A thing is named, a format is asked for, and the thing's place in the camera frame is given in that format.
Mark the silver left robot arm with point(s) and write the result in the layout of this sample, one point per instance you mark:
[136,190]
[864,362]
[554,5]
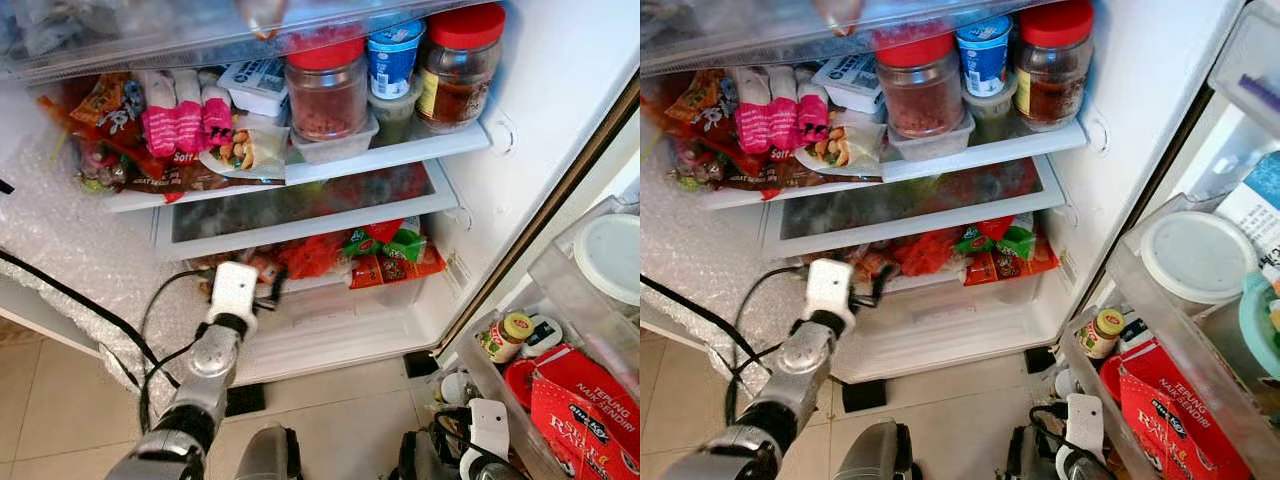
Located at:
[205,370]
[800,365]

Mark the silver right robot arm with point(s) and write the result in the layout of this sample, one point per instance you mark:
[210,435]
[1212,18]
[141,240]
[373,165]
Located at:
[440,460]
[1040,458]

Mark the black fridge foot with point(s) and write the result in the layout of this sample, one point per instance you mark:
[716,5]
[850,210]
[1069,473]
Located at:
[864,396]
[245,400]
[1041,360]
[422,364]

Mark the clear fridge door bin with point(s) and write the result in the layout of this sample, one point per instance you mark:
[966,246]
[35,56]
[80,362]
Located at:
[560,285]
[1140,290]

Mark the white fridge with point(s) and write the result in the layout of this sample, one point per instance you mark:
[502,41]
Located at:
[1150,90]
[550,90]

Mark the red plastic bag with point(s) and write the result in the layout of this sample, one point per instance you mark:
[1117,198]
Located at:
[312,255]
[925,252]

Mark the clear crisper drawer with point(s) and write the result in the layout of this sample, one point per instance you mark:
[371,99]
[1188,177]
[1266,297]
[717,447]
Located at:
[340,325]
[950,320]

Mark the glass drawer cover shelf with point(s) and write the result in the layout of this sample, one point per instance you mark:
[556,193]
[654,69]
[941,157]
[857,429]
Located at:
[300,205]
[900,200]

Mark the green food packet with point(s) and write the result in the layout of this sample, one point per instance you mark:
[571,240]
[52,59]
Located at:
[995,240]
[385,243]

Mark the orange food packet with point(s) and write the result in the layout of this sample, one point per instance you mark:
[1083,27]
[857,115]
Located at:
[1010,265]
[395,270]

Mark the clear plastic food container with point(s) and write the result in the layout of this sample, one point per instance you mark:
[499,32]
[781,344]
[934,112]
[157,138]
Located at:
[930,146]
[335,148]

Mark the silver robot leg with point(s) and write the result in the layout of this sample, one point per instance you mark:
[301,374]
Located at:
[875,452]
[268,455]

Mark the pink white snack pack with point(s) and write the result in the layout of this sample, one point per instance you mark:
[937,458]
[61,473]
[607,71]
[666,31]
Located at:
[217,118]
[752,122]
[786,118]
[189,120]
[158,125]
[813,115]

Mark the clear bubble wrap sheet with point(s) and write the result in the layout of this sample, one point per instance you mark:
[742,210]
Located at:
[60,240]
[690,240]

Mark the wide glass jar red lid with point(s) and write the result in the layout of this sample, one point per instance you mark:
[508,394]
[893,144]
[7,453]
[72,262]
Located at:
[918,95]
[326,100]

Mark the small clear plastic tub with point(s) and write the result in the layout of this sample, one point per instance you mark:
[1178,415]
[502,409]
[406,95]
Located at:
[396,115]
[990,112]

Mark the white printed food box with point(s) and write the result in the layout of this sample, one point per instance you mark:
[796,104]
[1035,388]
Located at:
[255,85]
[848,82]

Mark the small jar yellow lid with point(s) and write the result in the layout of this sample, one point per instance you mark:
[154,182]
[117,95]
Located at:
[1100,335]
[503,338]

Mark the blue white yogurt cup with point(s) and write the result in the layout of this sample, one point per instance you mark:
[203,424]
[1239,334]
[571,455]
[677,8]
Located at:
[985,58]
[393,60]

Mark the orange snack packet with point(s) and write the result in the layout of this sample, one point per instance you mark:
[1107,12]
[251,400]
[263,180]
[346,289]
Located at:
[705,98]
[105,100]

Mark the white lidded round container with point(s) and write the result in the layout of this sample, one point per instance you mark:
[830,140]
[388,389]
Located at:
[1198,258]
[610,258]

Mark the labelled coffee jar red lid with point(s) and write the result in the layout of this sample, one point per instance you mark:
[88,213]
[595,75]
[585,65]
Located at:
[1055,80]
[460,85]

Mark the clear freezer drawer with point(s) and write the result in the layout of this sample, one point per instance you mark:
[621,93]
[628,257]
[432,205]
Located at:
[150,35]
[750,35]

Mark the red flour box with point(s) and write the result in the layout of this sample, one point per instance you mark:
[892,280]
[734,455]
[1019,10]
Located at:
[585,415]
[1180,415]

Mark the blue white carton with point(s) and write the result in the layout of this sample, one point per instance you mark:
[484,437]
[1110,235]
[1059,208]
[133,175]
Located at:
[1255,210]

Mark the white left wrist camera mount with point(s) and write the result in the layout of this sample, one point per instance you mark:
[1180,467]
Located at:
[233,290]
[830,287]

